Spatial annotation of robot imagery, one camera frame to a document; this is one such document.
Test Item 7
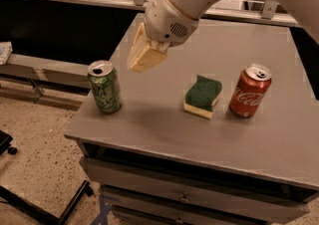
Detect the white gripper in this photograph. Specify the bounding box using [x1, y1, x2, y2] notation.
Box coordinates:
[127, 0, 198, 73]

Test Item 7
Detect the green soda can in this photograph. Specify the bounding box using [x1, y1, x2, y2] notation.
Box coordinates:
[88, 60, 122, 113]

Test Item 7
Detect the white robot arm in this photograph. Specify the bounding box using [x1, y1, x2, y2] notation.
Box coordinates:
[127, 0, 319, 73]

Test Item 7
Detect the red Coca-Cola can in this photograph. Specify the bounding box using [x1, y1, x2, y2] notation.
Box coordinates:
[229, 64, 272, 118]

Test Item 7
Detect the green and yellow sponge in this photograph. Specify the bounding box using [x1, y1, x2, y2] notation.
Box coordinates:
[183, 75, 222, 119]

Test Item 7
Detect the grey drawer cabinet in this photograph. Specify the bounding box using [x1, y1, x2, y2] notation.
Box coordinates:
[64, 13, 319, 225]

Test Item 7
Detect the grey metal bench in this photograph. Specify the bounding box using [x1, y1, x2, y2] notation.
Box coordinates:
[0, 54, 90, 103]

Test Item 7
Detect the top drawer with knob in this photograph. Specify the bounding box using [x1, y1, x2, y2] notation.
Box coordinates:
[80, 157, 310, 224]

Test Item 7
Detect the drawer with knob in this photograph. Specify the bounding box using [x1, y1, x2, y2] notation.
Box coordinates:
[80, 157, 310, 224]
[100, 185, 265, 225]

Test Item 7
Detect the white object on bench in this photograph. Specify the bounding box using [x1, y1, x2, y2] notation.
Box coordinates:
[0, 42, 12, 65]

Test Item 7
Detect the black chair base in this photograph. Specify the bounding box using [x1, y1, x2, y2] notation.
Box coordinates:
[0, 132, 84, 214]

